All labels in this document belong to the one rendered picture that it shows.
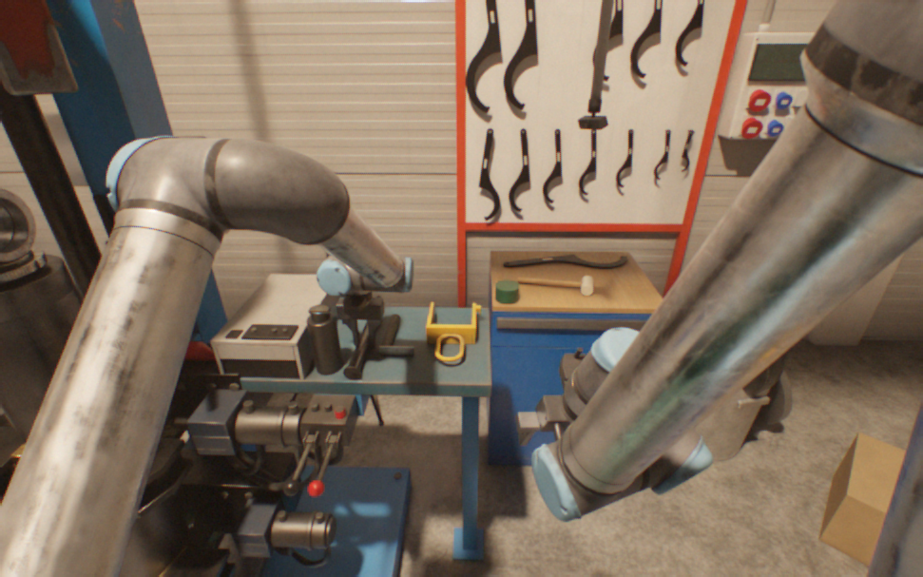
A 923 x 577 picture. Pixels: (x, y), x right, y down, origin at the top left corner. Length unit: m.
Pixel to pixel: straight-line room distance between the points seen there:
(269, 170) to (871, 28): 0.54
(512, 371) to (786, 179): 1.83
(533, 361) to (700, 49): 1.90
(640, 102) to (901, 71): 2.67
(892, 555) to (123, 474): 0.68
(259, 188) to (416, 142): 2.30
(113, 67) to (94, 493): 1.12
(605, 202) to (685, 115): 0.64
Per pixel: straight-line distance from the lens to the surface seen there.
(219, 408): 1.42
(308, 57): 2.95
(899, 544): 0.51
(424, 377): 1.30
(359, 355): 1.35
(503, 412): 2.22
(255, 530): 1.73
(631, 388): 0.42
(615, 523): 2.38
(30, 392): 1.36
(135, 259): 0.61
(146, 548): 1.73
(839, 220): 0.29
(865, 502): 2.53
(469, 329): 1.39
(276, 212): 0.61
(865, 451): 2.78
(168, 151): 0.67
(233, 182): 0.61
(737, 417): 2.60
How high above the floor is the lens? 1.89
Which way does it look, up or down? 28 degrees down
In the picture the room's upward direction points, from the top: straight up
